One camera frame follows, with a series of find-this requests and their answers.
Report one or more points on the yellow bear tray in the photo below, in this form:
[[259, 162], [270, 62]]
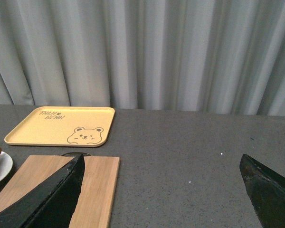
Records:
[[63, 126]]

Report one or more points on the bamboo cutting board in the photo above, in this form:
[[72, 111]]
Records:
[[94, 205]]

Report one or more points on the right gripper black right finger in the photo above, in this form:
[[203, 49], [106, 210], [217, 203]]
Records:
[[266, 190]]

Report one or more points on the white round plate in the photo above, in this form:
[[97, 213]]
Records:
[[6, 164]]

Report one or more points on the grey curtain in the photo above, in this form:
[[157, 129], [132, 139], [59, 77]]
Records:
[[218, 56]]

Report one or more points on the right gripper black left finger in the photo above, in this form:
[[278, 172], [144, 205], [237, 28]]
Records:
[[52, 203]]

